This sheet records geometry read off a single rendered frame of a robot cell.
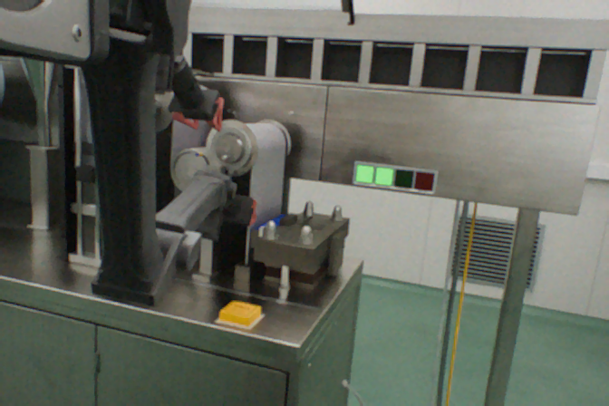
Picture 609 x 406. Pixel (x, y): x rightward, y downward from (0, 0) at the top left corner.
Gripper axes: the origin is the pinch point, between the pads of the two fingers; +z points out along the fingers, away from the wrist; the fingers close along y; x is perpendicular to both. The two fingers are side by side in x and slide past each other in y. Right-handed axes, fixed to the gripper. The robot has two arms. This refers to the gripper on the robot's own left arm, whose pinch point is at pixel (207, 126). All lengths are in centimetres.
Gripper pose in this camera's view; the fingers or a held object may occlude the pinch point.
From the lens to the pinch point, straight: 118.5
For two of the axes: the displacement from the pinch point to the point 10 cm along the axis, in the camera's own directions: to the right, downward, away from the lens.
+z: 1.9, 4.9, 8.5
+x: 2.5, -8.6, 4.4
